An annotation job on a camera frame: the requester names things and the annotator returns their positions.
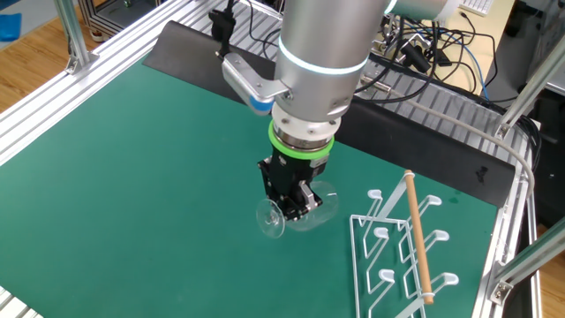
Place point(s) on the clear wine glass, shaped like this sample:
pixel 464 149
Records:
pixel 326 207

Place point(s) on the black frame cart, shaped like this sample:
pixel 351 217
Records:
pixel 110 17

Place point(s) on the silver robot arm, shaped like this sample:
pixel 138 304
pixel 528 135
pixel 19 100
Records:
pixel 322 35

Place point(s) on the silver wrist camera blue tip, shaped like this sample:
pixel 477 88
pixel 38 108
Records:
pixel 247 84

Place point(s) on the light wooden desk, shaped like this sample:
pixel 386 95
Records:
pixel 494 26

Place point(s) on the green table mat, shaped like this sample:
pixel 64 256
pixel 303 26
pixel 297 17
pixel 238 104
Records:
pixel 132 199

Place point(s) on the black equipment case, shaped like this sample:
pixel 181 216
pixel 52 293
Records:
pixel 552 176

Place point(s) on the white keyboard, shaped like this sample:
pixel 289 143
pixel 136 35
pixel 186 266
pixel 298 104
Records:
pixel 476 5

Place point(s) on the grey metal cabinet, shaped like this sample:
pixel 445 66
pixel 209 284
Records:
pixel 547 17

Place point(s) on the black mat strip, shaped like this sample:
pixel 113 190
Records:
pixel 419 146

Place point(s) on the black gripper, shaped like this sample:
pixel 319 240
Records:
pixel 287 176

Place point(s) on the aluminium frame post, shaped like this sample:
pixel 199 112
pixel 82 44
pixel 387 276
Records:
pixel 529 260
pixel 529 88
pixel 70 31

